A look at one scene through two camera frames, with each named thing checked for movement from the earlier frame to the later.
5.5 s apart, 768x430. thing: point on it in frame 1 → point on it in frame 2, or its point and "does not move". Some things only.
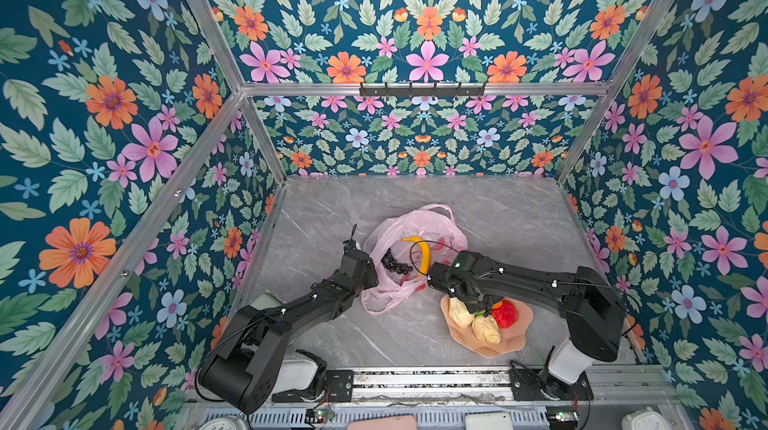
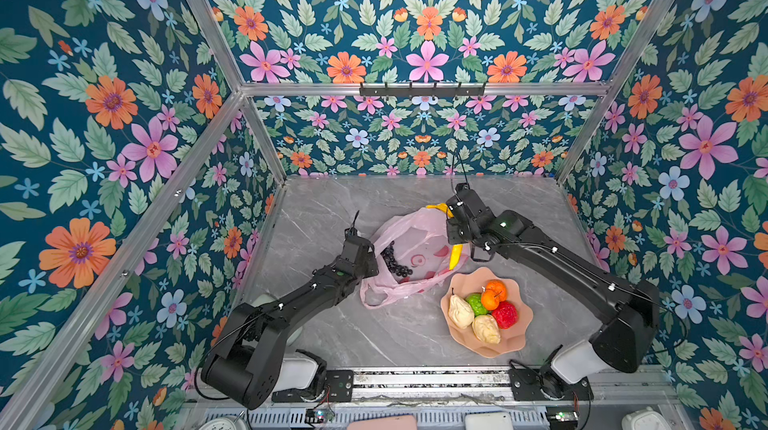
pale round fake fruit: (460, 314) does not move
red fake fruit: (505, 314) does not move
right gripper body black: (478, 305) → (457, 235)
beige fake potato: (486, 329) does not move
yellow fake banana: (425, 254) → (456, 250)
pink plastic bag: (399, 262) does not move
